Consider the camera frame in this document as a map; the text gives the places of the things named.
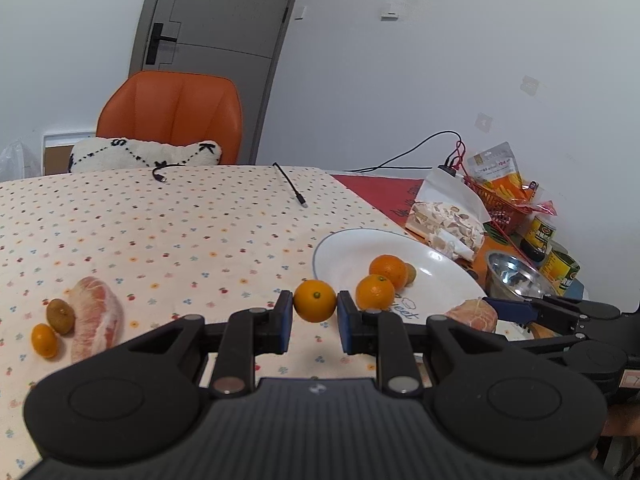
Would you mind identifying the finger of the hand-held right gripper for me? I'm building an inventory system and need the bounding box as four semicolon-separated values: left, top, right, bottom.
502;322;592;358
482;294;623;323

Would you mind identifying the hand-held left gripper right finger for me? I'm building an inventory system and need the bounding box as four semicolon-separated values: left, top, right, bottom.
337;290;506;397

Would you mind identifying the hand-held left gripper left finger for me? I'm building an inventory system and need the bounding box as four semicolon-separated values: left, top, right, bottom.
120;290;294;398

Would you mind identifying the small orange kumquat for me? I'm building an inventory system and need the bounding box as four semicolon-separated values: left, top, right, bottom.
293;279;337;324
31;323;59;359

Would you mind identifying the medium orange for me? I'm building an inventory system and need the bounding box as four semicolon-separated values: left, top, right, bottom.
355;275;396;311

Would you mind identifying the peeled pomelo segment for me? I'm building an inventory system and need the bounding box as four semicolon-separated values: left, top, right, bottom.
68;276;124;363
444;297;499;335

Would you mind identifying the white plate with blue rim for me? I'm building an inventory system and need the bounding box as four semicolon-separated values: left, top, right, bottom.
312;228;506;336

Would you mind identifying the large orange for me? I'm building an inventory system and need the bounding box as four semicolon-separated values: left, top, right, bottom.
369;255;408;288

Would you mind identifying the steel bowl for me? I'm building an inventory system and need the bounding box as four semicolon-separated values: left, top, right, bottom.
485;250;558;301

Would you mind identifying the yellow tin can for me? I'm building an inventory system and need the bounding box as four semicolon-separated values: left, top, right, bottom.
542;250;581;296
520;215;557;263

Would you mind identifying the red plastic basket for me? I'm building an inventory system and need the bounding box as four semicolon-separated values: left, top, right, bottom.
462;172;533;233

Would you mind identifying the red and clear snack packet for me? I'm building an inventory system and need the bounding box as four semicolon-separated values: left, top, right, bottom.
520;180;558;218

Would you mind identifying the patterned tissue pack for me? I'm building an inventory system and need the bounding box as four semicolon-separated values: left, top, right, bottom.
406;166;493;261

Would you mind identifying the red mat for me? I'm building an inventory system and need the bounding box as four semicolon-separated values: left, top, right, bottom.
330;174;426;233

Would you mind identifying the orange dried fruit pouch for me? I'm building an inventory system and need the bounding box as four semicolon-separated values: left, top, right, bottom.
466;142;526;201

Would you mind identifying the dotted white tablecloth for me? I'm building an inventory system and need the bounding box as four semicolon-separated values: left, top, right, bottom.
0;164;501;466

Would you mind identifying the orange chair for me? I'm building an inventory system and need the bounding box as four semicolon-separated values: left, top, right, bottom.
95;71;244;166

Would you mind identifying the white pillow with black stitching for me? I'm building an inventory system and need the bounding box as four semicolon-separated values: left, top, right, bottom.
67;136;223;175

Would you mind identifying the white framed board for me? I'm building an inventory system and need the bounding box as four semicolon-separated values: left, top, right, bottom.
41;131;98;176

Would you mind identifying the clear plastic bag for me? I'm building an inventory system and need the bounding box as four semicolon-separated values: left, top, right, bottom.
0;139;41;181

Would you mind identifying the grey door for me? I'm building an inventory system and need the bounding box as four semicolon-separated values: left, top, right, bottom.
129;0;307;165

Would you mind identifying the black straight cable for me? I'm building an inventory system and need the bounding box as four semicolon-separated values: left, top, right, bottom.
272;162;308;208

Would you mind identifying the black looped cable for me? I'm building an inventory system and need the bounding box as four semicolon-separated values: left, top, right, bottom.
152;162;188;184

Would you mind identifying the black power cable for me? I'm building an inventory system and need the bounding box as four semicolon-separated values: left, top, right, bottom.
345;130;466;173

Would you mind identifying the black door handle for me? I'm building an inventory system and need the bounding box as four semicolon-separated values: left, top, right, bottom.
145;22;177;66

